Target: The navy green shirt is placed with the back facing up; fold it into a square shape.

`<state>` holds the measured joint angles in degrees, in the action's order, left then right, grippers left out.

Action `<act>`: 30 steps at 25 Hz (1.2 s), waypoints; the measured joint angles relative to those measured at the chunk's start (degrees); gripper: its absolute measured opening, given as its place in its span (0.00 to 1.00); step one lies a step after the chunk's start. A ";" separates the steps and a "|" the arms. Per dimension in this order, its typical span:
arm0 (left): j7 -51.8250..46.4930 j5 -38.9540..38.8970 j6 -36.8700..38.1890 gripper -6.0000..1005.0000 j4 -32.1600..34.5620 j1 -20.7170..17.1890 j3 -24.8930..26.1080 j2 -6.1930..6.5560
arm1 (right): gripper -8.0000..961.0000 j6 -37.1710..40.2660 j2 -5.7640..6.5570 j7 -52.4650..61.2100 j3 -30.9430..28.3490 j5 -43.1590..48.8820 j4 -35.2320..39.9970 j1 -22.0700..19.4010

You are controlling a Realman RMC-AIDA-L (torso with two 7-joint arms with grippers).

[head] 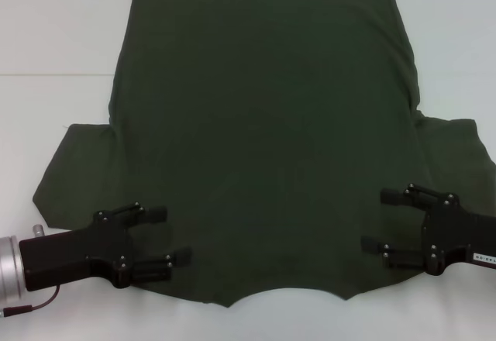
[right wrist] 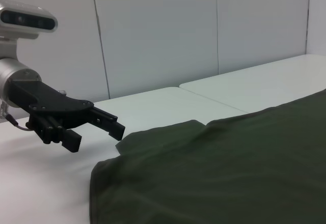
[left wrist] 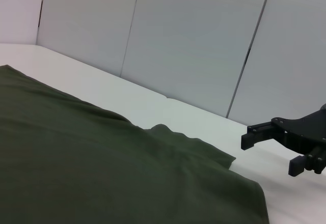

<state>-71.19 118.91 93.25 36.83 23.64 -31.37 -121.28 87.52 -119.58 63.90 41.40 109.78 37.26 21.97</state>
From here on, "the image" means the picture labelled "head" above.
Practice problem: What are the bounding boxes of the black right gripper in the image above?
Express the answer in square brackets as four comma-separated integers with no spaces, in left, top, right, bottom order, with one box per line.
[360,182,496,276]

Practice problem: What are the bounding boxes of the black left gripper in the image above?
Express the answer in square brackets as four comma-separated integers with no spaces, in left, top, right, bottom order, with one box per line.
[18,202,193,292]

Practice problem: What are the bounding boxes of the dark green t-shirt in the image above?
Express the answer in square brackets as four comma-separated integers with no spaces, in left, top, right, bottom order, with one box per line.
[31,0,488,310]

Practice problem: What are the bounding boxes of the left gripper dark cable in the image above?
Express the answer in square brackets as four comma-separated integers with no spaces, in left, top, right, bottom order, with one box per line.
[0,284,61,318]

